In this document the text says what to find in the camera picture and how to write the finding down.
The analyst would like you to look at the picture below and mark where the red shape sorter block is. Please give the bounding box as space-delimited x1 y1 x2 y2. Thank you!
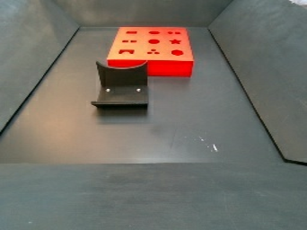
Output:
107 27 195 77

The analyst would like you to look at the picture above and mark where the black curved holder bracket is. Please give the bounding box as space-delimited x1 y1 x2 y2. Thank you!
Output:
91 62 149 108

